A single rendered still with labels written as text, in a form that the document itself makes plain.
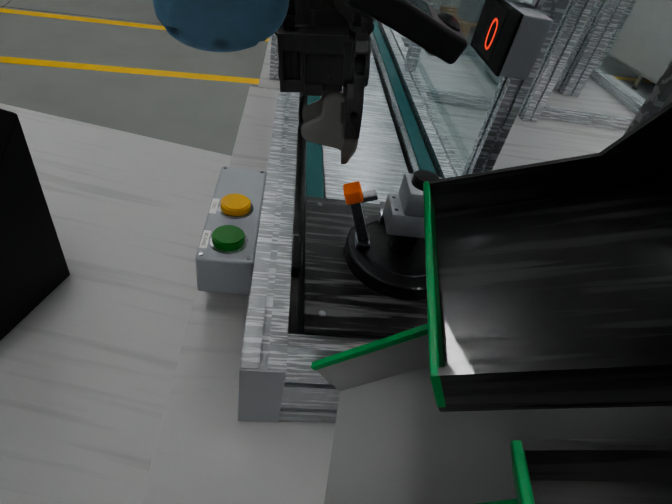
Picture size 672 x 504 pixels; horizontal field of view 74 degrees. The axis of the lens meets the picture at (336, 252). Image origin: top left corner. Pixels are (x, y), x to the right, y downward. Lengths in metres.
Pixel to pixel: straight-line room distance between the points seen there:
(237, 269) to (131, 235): 0.24
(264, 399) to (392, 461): 0.19
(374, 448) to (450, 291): 0.17
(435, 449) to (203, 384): 0.31
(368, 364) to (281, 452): 0.19
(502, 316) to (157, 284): 0.53
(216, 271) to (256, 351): 0.14
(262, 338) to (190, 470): 0.15
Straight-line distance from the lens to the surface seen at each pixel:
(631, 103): 1.91
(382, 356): 0.36
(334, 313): 0.49
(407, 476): 0.34
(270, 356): 0.46
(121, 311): 0.64
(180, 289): 0.66
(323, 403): 0.50
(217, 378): 0.56
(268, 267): 0.54
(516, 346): 0.20
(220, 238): 0.56
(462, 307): 0.21
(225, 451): 0.52
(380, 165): 0.87
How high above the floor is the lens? 1.34
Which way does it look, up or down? 41 degrees down
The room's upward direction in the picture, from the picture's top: 12 degrees clockwise
